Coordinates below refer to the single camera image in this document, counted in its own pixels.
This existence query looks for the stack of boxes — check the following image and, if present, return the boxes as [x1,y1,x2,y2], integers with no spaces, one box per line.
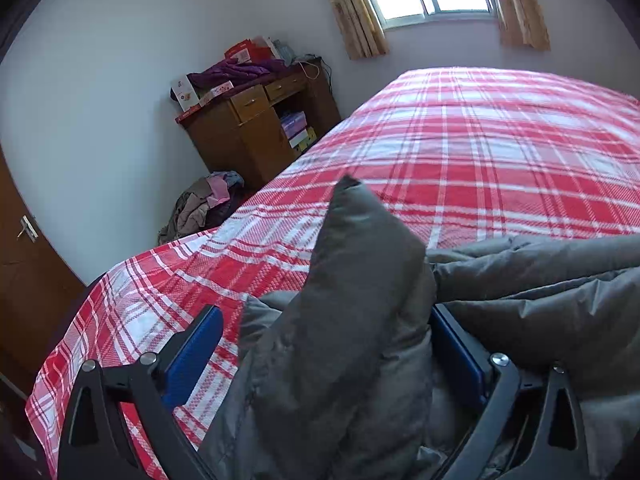
[280,110,318,153]

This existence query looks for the white box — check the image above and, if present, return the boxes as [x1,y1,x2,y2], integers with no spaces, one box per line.
[170,75,200,112]

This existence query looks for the metal door handle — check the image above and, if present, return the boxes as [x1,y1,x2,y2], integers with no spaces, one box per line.
[16,215,39,244]

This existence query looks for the brown wooden door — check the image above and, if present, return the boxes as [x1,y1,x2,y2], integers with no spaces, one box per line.
[0,145,87,396]

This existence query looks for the wooden desk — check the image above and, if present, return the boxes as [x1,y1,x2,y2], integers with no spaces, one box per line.
[176,57,342,186]

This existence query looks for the pink flat box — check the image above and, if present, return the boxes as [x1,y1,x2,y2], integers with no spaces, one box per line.
[176,81,236,123]

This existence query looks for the grey puffer jacket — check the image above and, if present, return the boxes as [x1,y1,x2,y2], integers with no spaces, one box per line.
[200,175,640,480]

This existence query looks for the thin cable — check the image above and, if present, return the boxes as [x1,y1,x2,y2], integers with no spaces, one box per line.
[295,55,332,85]

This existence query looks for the bed with red plaid sheet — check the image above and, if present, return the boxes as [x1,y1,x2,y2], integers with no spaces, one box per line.
[25,66,640,480]

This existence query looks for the pile of clothes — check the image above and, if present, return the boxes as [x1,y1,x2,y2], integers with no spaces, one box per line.
[157,171,246,246]

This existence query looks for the red box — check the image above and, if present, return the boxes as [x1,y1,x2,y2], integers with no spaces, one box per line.
[225,39,273,63]

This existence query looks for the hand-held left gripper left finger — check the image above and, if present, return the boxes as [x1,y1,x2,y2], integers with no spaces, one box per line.
[56,305,224,480]

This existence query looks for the yellow patterned curtain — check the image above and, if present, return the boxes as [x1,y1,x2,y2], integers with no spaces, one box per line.
[316,0,390,60]
[482,0,551,51]

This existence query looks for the purple clothes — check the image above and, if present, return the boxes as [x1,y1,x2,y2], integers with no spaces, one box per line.
[187,57,288,90]

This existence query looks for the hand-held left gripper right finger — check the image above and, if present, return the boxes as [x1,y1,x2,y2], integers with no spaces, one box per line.
[430,304,592,480]

